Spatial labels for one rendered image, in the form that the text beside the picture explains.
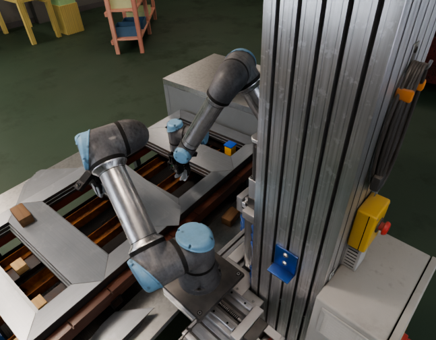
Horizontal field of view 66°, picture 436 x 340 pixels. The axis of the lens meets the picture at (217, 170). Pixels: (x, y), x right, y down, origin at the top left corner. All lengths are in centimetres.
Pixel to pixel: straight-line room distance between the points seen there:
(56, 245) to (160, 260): 79
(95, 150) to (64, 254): 70
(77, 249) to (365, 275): 119
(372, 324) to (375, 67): 63
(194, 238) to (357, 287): 47
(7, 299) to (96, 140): 81
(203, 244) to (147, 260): 17
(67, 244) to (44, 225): 19
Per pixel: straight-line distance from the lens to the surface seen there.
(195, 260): 105
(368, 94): 64
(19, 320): 156
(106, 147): 108
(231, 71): 121
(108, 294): 152
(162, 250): 103
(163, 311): 160
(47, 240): 177
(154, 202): 176
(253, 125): 216
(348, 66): 64
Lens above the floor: 206
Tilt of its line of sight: 39 degrees down
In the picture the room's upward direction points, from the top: 3 degrees counter-clockwise
